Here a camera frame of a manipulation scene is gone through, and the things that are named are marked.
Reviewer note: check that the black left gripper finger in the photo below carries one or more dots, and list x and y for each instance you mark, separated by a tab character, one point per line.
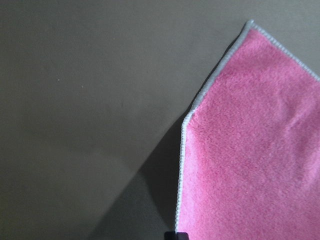
172	235

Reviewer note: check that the pink towel with white edge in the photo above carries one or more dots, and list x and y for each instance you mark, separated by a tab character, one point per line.
249	162

